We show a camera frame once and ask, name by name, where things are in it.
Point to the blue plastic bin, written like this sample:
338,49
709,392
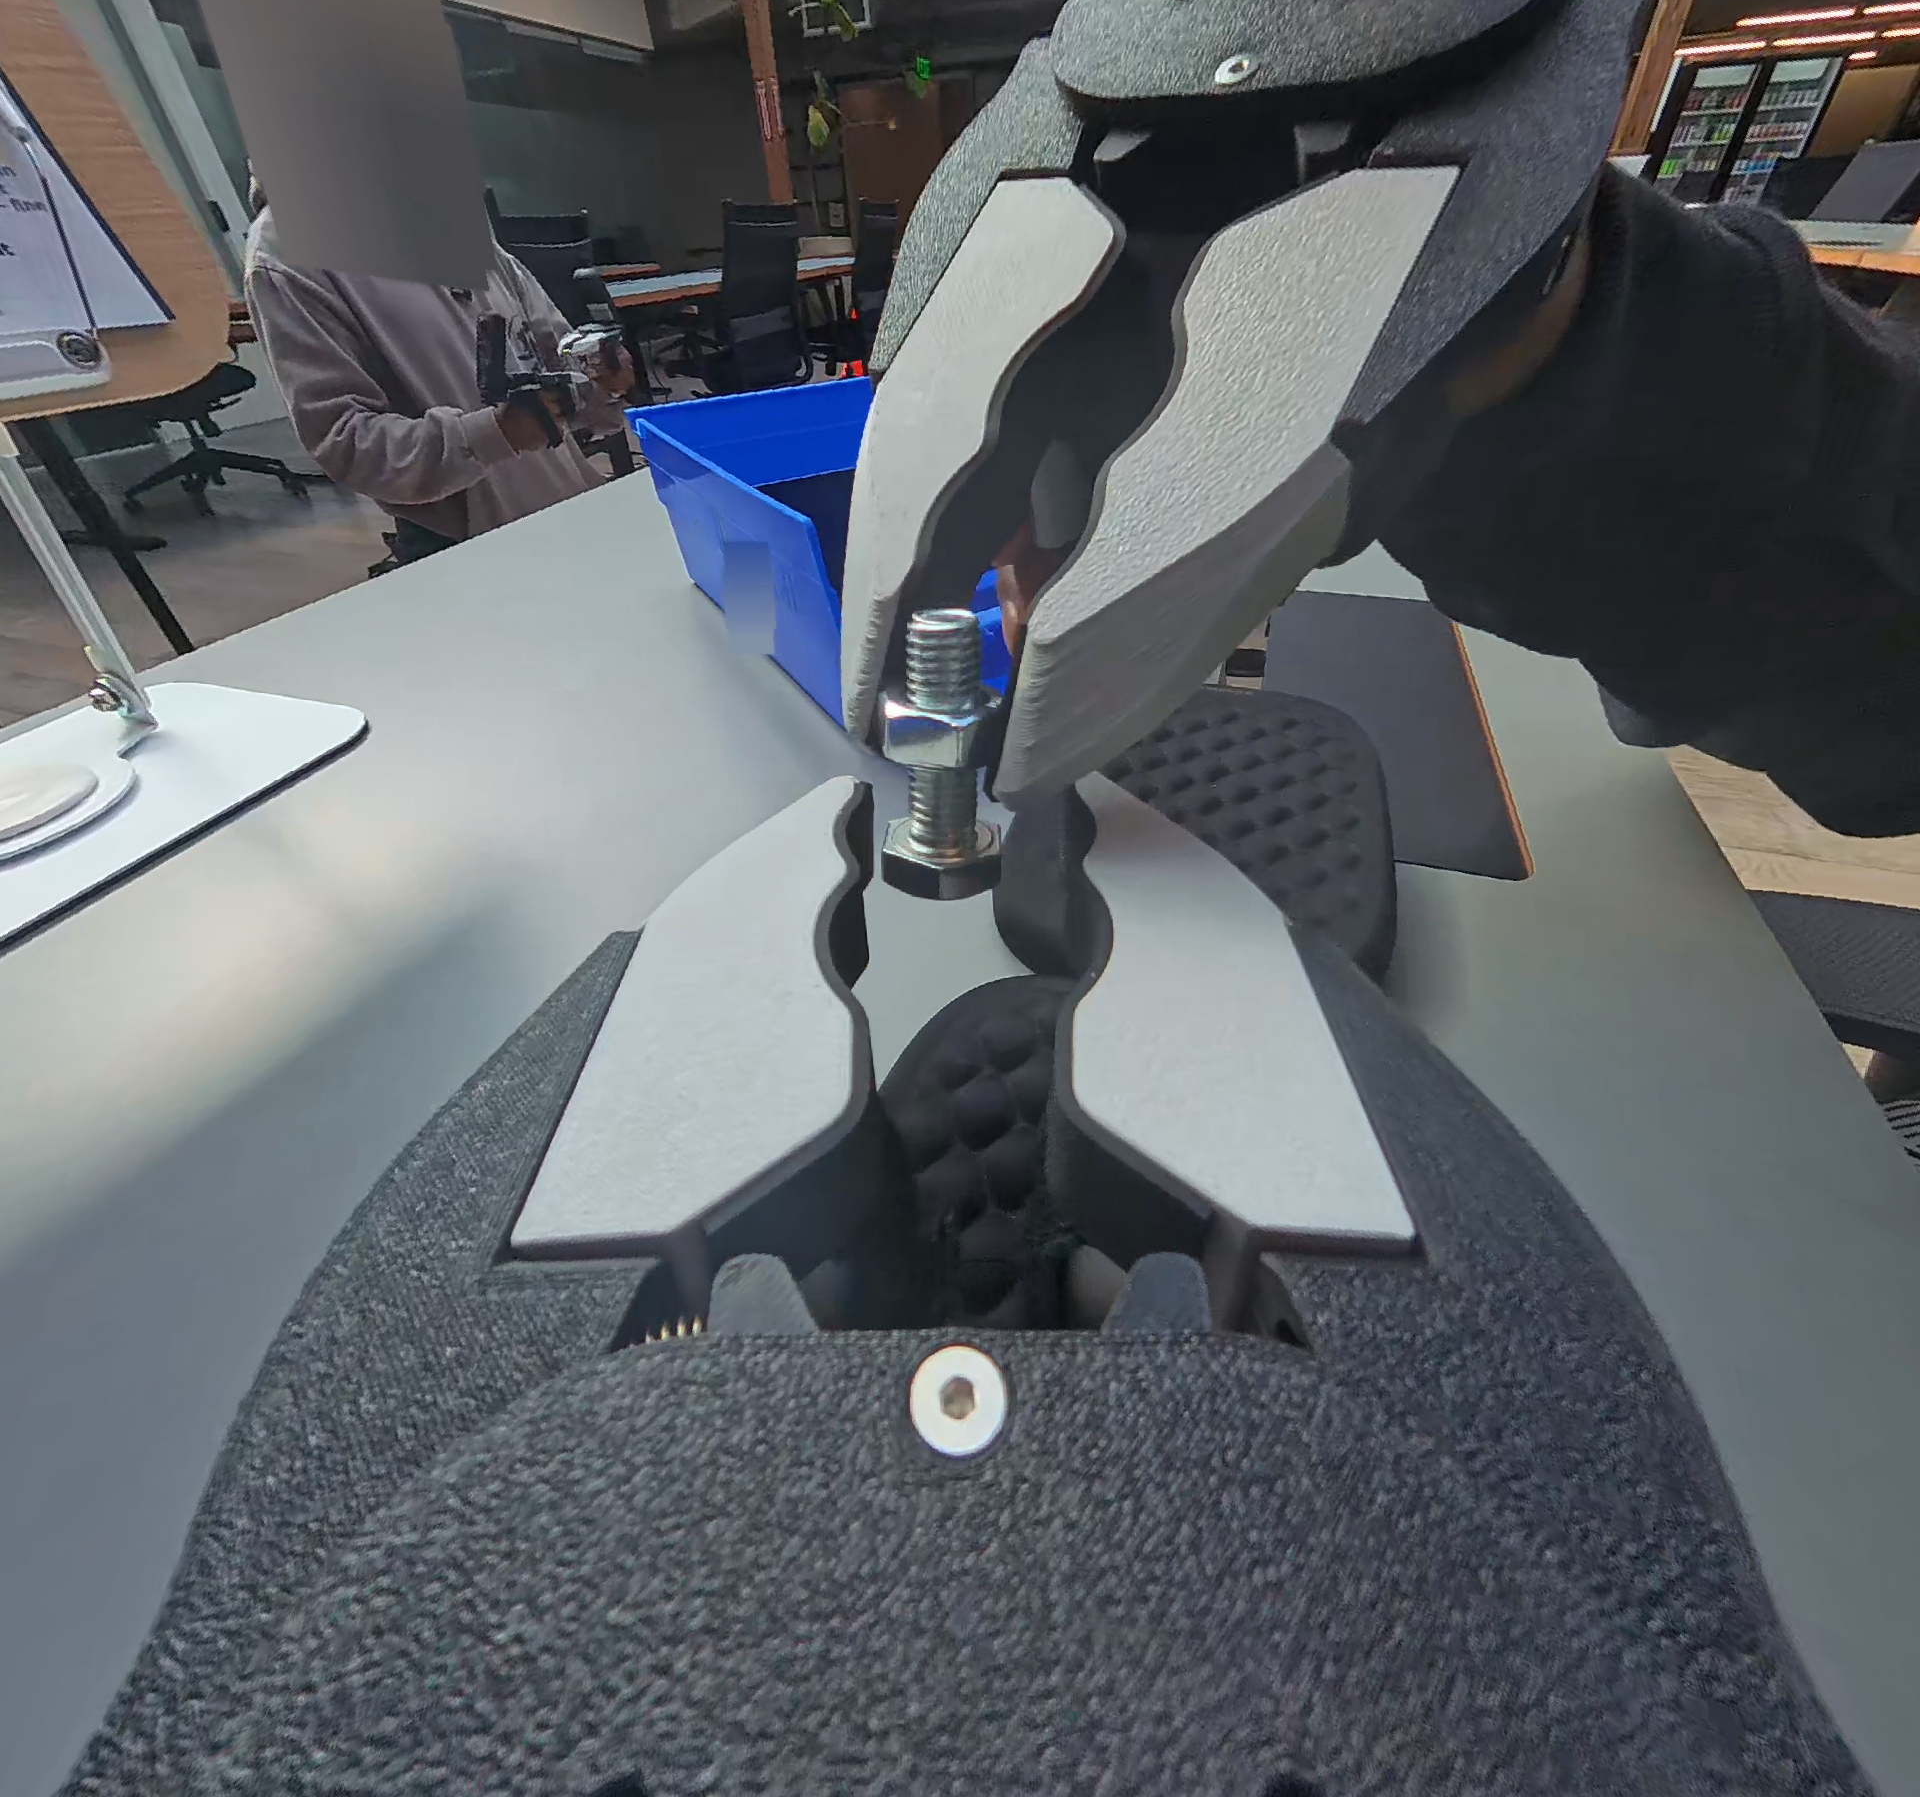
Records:
703,478

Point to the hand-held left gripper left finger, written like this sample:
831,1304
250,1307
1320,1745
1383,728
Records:
703,1061

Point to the green potted plant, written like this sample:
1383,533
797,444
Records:
831,19

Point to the wooden pillar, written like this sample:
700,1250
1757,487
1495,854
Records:
761,56
1665,41

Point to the white monitor stand base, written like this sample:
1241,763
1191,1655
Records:
223,760

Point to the glass door drinks fridge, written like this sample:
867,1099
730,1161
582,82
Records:
1708,125

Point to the white paper sign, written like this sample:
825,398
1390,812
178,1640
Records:
46,252

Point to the black office chair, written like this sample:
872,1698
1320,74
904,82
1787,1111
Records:
1876,186
1847,958
872,265
547,244
193,393
757,281

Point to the person's right hand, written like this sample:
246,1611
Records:
1486,404

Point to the silver hex nut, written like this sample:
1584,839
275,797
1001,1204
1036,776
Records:
921,733

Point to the person's right forearm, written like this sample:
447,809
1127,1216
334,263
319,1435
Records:
1724,478

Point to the wood-edged grey table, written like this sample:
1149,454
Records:
718,277
1861,237

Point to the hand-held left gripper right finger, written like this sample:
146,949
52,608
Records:
1229,1077

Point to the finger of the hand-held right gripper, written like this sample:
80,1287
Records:
1244,478
960,311

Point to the silver hex bolt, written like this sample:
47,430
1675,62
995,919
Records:
943,657

